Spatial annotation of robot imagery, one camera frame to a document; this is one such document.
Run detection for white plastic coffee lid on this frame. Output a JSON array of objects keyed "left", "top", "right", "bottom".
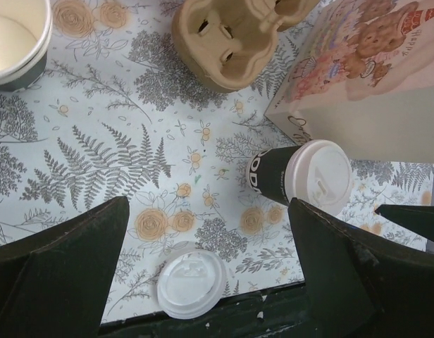
[{"left": 156, "top": 249, "right": 227, "bottom": 320}]

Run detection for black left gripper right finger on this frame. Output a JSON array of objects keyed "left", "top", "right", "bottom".
[{"left": 288, "top": 199, "right": 434, "bottom": 337}]

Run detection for floral patterned table mat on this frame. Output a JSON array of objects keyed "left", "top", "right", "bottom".
[{"left": 0, "top": 0, "right": 434, "bottom": 325}]

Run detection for empty dark paper cup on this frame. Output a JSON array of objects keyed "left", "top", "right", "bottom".
[{"left": 0, "top": 0, "right": 53, "bottom": 92}]

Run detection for kraft paper bag orange handles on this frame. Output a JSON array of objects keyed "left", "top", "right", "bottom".
[{"left": 265, "top": 1, "right": 434, "bottom": 163}]

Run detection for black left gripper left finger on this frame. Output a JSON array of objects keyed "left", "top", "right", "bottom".
[{"left": 0, "top": 196, "right": 130, "bottom": 337}]

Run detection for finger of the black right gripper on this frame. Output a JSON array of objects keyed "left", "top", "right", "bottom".
[{"left": 375, "top": 204, "right": 434, "bottom": 242}]

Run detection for brown pulp cup carrier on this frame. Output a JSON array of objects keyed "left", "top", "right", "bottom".
[{"left": 171, "top": 0, "right": 318, "bottom": 93}]

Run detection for dark paper coffee cup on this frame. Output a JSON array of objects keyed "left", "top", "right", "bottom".
[{"left": 246, "top": 146, "right": 300, "bottom": 206}]

